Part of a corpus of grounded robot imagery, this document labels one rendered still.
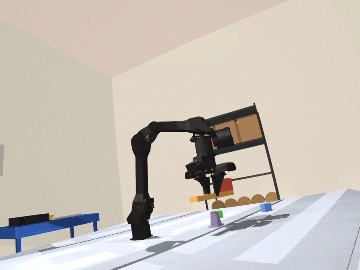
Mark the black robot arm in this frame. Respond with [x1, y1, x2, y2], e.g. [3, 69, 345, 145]
[127, 116, 234, 241]

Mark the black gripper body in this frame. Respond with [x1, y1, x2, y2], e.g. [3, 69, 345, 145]
[185, 150, 236, 179]

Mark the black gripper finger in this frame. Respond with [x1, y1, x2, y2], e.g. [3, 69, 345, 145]
[210, 173, 226, 196]
[194, 177, 211, 194]

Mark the blue cube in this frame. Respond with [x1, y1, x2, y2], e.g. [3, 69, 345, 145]
[260, 203, 272, 212]

